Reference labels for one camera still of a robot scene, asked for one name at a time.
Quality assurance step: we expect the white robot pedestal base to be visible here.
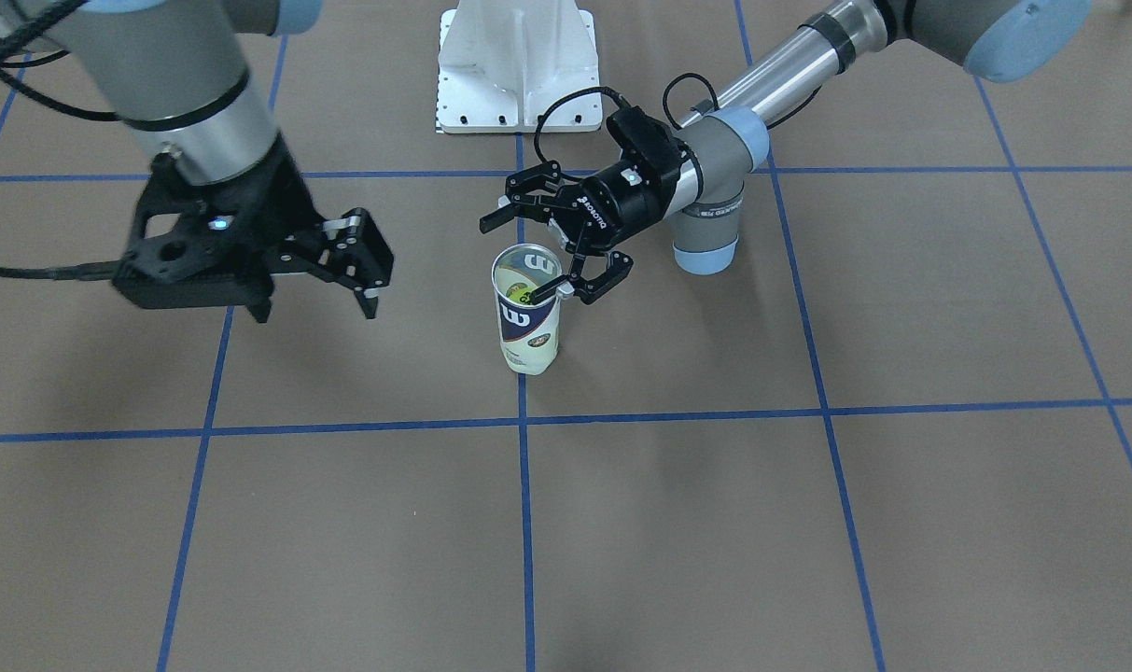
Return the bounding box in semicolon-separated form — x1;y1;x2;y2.
435;1;600;133

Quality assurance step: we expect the white blue tennis ball can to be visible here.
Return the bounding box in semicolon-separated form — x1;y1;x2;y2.
490;244;563;348

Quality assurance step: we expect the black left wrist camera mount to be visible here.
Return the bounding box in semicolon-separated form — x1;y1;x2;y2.
604;105;681;188

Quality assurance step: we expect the black camera cable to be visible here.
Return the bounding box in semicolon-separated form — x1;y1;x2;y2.
0;0;123;281
533;74;721;169

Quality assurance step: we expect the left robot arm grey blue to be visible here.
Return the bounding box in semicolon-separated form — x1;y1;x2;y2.
479;1;1092;303

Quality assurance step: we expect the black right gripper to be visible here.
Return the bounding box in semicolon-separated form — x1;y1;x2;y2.
132;135;395;324

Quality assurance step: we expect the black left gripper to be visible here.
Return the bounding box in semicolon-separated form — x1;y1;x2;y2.
479;161;688;307

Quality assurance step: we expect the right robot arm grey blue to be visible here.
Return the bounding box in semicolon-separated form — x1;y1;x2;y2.
0;1;395;324

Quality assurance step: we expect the yellow tennis ball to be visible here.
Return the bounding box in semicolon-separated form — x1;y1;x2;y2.
498;269;544;305
501;333;560;374

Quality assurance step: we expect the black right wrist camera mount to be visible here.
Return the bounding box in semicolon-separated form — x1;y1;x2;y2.
110;176;272;310

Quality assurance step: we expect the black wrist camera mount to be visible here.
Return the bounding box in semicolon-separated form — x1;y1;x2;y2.
604;105;681;188
110;176;272;310

